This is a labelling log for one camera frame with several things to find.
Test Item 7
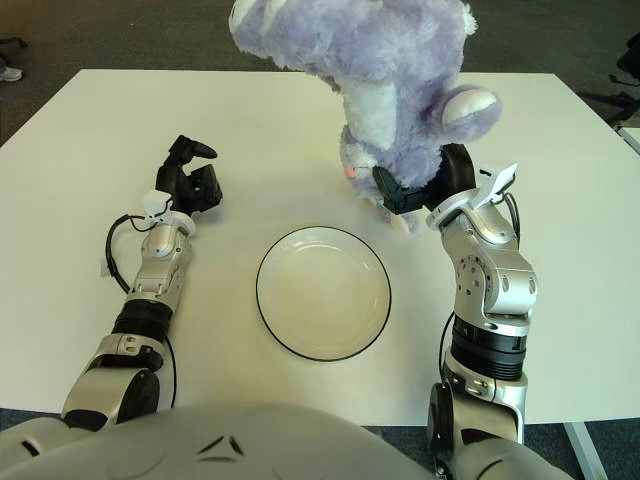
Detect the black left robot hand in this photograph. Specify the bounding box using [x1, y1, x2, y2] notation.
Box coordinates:
[154, 134, 224, 216]

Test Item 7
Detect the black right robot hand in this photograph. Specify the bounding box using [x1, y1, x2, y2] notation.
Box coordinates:
[372, 142, 479, 215]

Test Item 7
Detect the purple plush bear doll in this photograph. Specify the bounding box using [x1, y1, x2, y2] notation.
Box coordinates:
[228, 0, 504, 236]

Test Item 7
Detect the white plate black rim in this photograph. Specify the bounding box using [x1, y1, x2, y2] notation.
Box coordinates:
[255, 225, 394, 362]

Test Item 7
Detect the white neighbouring desk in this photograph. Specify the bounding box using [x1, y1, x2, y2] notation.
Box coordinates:
[617, 124, 640, 156]

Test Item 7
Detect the black office chair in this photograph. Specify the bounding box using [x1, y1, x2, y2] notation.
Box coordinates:
[577, 39, 640, 126]

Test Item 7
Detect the grey robot torso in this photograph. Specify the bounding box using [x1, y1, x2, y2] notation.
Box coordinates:
[0, 402, 576, 480]

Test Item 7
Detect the white table leg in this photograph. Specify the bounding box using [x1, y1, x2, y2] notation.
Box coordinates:
[563, 422, 604, 480]

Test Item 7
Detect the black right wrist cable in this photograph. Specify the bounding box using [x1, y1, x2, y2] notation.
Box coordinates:
[502, 192, 522, 251]

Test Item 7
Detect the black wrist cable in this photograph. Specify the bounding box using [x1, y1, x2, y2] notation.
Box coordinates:
[502, 192, 522, 251]
[98, 213, 151, 296]

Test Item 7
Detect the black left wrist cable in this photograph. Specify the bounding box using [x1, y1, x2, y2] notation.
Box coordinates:
[98, 213, 151, 296]

